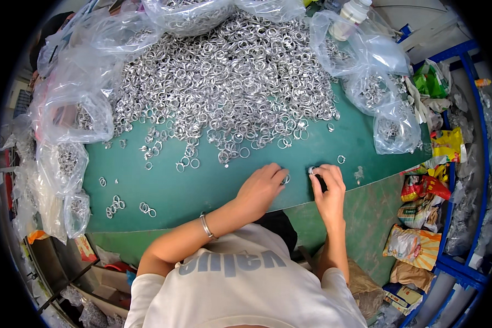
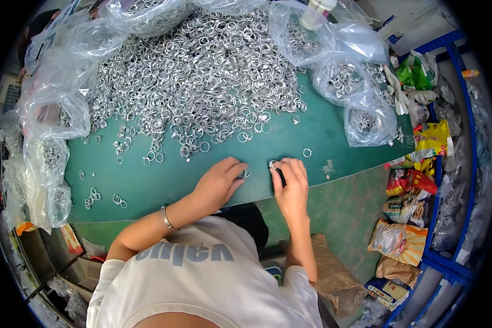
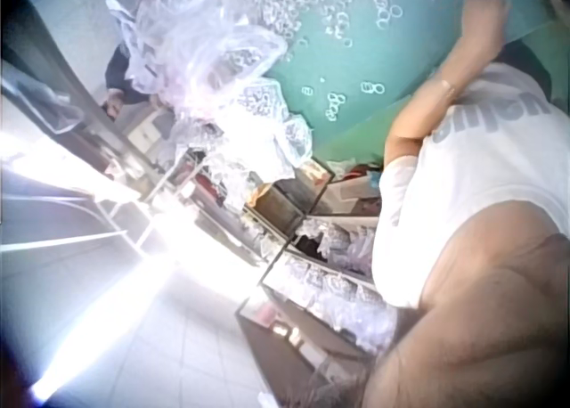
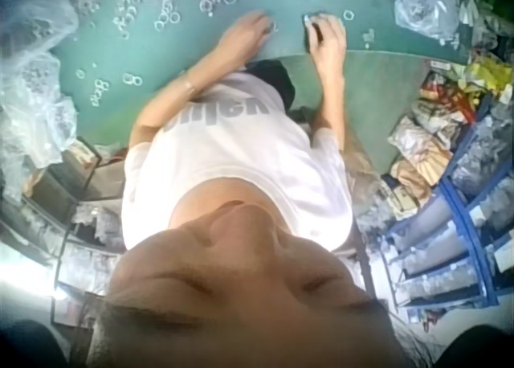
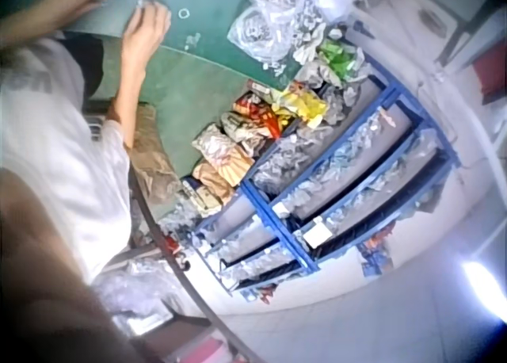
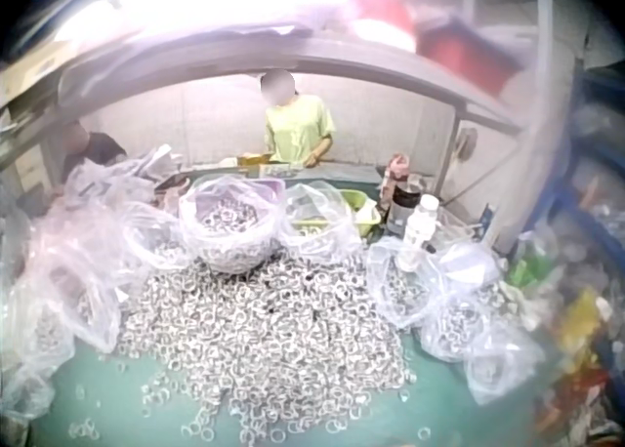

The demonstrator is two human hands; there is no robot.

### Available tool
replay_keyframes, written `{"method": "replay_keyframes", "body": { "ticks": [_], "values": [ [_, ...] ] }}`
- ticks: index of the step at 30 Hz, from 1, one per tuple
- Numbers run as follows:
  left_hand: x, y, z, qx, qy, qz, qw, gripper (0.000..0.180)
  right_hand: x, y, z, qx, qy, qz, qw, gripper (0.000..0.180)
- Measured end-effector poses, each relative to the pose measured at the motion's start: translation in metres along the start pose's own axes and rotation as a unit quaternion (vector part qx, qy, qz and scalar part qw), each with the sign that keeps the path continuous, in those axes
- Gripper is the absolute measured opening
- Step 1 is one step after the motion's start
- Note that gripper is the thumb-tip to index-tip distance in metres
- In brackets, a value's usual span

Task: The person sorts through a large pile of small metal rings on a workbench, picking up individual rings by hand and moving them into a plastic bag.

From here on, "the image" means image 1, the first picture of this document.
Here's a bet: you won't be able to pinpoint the white board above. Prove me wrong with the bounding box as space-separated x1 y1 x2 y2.
371 0 470 65

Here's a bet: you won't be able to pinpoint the crumpled brown sack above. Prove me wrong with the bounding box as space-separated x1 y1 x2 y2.
347 259 387 320

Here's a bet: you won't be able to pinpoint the white cloth gloves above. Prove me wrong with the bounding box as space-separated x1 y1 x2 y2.
404 76 452 125

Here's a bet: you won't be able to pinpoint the green snack packet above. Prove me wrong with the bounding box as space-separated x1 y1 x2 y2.
412 59 451 100

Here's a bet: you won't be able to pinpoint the small cluster of silver rings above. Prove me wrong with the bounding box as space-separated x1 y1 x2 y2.
105 195 126 219

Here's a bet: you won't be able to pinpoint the brown paper bag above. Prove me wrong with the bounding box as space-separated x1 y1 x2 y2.
389 260 436 294

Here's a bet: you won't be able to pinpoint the person's right hand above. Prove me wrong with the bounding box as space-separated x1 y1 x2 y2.
309 163 347 222

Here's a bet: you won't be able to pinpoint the person's left hand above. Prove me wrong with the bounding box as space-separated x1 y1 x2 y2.
234 163 290 216

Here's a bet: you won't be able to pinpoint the clear plastic bag of rings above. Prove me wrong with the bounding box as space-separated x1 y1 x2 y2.
341 69 407 118
234 0 307 24
372 100 422 156
309 10 411 79
30 46 116 145
36 141 90 198
63 190 92 240
141 0 237 38
37 7 165 79

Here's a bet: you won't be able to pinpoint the yellow snack packet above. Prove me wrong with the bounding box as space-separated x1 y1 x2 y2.
430 127 468 164

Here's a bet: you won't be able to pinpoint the orange red packet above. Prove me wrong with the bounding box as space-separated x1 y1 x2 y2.
74 235 98 263

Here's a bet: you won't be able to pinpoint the red snack packet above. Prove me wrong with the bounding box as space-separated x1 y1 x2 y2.
400 174 452 203

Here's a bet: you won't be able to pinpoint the blue metal rack with bags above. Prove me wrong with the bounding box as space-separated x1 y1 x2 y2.
398 25 492 328

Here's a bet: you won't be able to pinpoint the patterned beige snack packet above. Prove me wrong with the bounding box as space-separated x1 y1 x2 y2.
396 194 447 233

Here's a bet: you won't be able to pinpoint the colourful printed carton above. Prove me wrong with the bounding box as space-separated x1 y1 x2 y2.
382 283 425 316

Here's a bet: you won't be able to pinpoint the person's legs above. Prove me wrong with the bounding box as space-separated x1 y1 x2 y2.
254 209 298 258

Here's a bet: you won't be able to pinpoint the heap of clear plastic bags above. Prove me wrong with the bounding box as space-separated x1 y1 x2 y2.
0 114 66 243

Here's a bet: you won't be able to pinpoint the orange striped snack packet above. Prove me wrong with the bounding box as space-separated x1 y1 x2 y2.
382 224 442 272

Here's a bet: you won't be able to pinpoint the green table mat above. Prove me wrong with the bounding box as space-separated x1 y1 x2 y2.
82 82 433 234

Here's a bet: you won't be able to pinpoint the pile of silver metal rings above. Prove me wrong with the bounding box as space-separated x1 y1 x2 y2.
102 8 342 173

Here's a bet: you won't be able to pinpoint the white plastic bottle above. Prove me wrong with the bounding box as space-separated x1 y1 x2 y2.
329 0 373 42

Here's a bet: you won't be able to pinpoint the person's body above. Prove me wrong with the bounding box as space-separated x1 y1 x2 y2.
123 223 368 328

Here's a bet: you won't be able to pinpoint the cardboard box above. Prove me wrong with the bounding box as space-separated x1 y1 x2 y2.
72 266 133 320

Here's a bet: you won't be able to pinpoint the silver bracelet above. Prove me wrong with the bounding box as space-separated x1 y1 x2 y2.
199 212 219 241

